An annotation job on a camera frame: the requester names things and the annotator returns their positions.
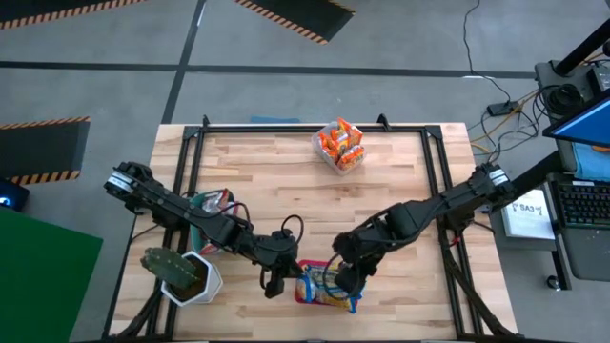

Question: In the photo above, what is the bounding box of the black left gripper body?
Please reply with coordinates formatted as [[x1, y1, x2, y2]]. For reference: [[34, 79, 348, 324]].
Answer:
[[251, 229, 305, 278]]

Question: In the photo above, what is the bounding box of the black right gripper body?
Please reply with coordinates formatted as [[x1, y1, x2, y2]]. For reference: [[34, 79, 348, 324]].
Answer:
[[331, 231, 385, 275]]

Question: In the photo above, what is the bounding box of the red plastic bin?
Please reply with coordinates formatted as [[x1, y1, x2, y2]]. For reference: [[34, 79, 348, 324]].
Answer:
[[293, 258, 367, 314]]

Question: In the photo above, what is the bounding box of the white hexagonal plant pot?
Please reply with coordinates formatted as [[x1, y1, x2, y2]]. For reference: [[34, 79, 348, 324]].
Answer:
[[160, 251, 224, 307]]

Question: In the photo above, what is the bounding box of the teal plastic bin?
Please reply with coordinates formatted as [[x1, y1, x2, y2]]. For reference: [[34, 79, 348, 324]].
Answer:
[[188, 189, 242, 256]]

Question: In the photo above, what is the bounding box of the green cactus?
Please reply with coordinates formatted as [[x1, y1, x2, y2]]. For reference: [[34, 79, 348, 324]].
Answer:
[[139, 246, 200, 290]]

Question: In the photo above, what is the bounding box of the clear plastic container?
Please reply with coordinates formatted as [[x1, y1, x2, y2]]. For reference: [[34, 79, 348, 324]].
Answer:
[[311, 121, 368, 176]]

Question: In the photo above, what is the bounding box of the blue floor tape strip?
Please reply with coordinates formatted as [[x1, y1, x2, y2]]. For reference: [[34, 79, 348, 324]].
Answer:
[[250, 115, 302, 125]]

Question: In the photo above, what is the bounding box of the white labelled paper sheet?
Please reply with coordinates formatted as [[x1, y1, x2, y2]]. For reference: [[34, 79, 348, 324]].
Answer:
[[499, 188, 558, 241]]

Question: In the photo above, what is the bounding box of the black power adapter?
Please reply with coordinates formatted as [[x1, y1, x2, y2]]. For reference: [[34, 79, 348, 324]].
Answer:
[[485, 100, 520, 117]]

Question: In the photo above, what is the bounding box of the black diagonal stand bar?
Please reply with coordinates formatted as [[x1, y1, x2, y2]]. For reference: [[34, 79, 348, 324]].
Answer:
[[509, 151, 571, 194]]

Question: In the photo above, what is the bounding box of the green floor board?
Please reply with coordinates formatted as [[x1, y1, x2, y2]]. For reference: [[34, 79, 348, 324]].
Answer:
[[0, 204, 105, 343]]

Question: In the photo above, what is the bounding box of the grey desk tray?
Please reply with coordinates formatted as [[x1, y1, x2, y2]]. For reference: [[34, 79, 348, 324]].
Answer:
[[547, 171, 610, 282]]

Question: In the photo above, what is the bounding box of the black keyboard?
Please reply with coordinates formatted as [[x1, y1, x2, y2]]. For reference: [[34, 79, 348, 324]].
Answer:
[[555, 179, 610, 231]]

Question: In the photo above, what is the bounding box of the black hazard-striped floor mat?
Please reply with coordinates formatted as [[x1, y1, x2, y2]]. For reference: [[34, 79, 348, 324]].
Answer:
[[0, 115, 92, 186], [0, 0, 147, 31], [232, 0, 356, 47]]

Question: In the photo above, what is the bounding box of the blue cloth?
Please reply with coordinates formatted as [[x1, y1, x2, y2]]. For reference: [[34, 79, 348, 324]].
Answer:
[[569, 141, 610, 182]]

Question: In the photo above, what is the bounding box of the computer monitor with blue screen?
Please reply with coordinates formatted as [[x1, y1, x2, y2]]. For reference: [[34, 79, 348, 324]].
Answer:
[[541, 89, 610, 149]]

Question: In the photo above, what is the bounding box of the black device with blue light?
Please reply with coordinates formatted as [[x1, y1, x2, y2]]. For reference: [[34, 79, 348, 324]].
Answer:
[[0, 177, 31, 213]]

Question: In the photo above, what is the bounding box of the small black box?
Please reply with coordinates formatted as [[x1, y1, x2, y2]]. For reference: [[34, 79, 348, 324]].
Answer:
[[588, 66, 610, 94]]

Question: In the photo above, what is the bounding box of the black stand pole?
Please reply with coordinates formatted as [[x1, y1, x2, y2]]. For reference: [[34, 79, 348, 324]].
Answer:
[[554, 17, 610, 77]]

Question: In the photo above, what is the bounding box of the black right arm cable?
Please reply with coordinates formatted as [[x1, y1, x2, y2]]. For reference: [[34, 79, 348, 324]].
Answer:
[[321, 254, 345, 302]]

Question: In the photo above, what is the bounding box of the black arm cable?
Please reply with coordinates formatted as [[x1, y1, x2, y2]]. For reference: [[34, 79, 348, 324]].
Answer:
[[321, 254, 345, 302], [280, 213, 306, 249]]

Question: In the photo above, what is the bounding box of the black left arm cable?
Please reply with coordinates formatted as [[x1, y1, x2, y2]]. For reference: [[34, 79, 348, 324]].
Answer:
[[280, 213, 306, 249]]

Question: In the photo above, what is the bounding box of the black aluminium table frame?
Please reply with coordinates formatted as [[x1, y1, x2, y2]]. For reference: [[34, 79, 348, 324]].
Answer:
[[107, 122, 519, 342]]

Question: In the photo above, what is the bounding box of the long black floor cable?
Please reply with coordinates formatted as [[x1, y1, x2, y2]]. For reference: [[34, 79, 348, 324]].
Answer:
[[462, 0, 514, 104]]

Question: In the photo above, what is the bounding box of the coiled black cable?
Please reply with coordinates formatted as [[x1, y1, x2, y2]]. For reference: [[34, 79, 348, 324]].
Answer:
[[542, 83, 587, 118]]

